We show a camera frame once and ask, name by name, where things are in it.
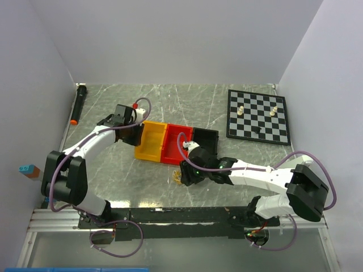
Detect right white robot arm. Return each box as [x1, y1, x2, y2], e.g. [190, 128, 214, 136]
[179, 141, 329, 228]

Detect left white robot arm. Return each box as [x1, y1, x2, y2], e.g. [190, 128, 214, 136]
[41, 103, 147, 228]

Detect red plastic bin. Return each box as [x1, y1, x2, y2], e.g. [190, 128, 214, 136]
[161, 124, 193, 165]

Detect black plastic bin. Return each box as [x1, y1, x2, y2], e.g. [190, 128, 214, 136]
[192, 127, 219, 156]

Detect yellow plastic bin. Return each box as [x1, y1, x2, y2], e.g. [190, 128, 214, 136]
[134, 121, 167, 163]

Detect black orange marker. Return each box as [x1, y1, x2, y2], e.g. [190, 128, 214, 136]
[70, 85, 88, 125]

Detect white chess pawn left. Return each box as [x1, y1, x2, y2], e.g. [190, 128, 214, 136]
[237, 106, 244, 116]

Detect white chess pawn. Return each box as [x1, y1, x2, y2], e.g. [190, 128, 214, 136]
[237, 106, 244, 116]
[269, 106, 278, 117]

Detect black chess piece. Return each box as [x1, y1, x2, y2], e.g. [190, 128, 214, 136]
[252, 127, 261, 134]

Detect black white chessboard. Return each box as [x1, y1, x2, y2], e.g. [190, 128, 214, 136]
[226, 90, 291, 146]

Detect white chess pawn right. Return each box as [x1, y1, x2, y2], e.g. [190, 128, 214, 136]
[269, 106, 278, 117]

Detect blue brown block tool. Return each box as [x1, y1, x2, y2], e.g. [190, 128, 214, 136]
[19, 164, 43, 181]

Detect blue box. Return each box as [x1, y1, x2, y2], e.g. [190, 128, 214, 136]
[4, 267, 150, 272]

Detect white tape dispenser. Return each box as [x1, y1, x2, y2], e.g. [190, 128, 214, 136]
[279, 155, 314, 169]

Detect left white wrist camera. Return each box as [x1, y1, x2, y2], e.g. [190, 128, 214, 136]
[132, 103, 149, 122]

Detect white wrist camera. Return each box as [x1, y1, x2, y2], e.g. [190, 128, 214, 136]
[132, 103, 149, 122]
[182, 141, 200, 153]

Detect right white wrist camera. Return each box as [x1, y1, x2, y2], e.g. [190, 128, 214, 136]
[182, 141, 200, 153]

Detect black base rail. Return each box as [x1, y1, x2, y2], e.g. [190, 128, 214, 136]
[78, 206, 280, 241]

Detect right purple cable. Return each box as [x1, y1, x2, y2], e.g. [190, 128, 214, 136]
[176, 133, 337, 252]

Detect aluminium frame rail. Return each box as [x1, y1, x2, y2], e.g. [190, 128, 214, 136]
[17, 210, 341, 271]

